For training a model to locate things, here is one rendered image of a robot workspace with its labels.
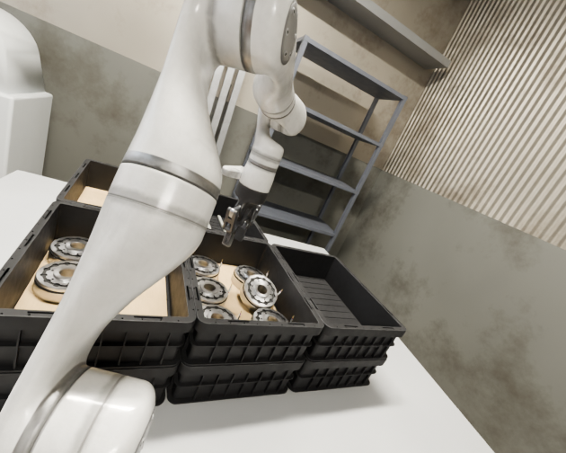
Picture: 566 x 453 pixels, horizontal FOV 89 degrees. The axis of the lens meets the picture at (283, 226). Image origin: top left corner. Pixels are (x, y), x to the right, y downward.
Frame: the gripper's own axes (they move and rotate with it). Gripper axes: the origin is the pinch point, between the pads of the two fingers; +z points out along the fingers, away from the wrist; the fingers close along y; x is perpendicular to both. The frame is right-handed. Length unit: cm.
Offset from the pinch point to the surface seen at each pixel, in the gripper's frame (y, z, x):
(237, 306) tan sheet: 0.8, 17.5, -7.8
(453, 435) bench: 21, 30, -77
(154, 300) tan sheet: -13.5, 17.5, 7.1
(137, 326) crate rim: -29.5, 8.7, -1.8
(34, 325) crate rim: -38.6, 9.1, 7.6
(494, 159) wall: 198, -68, -91
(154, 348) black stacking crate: -25.7, 14.7, -4.0
